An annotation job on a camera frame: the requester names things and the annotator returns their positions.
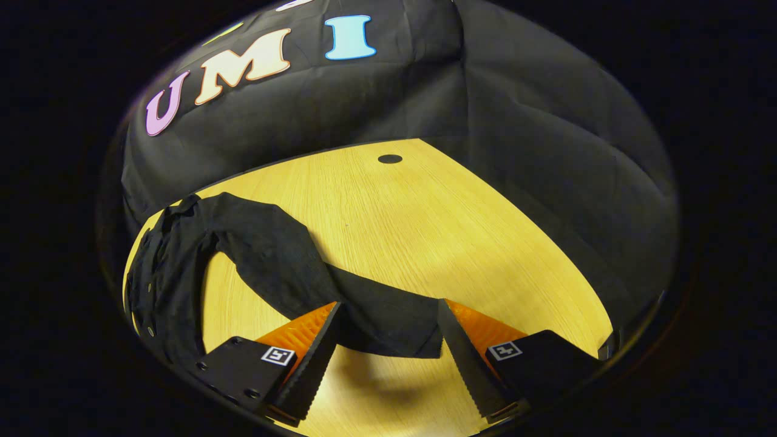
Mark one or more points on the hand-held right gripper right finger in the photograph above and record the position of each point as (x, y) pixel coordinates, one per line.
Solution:
(470, 370)

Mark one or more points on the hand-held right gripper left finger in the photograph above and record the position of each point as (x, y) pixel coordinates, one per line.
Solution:
(312, 370)

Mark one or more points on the black button shirt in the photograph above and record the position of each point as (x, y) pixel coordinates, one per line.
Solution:
(273, 255)

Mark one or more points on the round black table grommet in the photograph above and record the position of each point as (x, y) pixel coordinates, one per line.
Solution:
(390, 159)

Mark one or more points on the black backdrop cloth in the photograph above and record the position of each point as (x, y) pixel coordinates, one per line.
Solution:
(516, 121)

